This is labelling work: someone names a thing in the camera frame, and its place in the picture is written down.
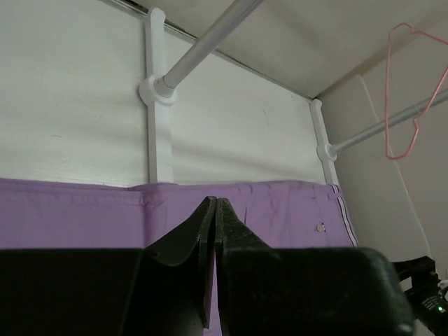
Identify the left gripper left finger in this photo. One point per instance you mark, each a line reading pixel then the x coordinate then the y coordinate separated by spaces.
pixel 163 289

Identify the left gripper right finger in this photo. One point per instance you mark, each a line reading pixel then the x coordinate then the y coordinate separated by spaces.
pixel 303 291

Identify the purple trousers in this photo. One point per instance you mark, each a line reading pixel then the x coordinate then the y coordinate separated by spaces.
pixel 284 214

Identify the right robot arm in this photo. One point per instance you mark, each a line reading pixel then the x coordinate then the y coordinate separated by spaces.
pixel 428 293

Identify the white clothes rack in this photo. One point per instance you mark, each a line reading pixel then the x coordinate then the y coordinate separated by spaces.
pixel 158 92

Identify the aluminium frame rail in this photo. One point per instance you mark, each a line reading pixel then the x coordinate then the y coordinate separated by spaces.
pixel 140 12

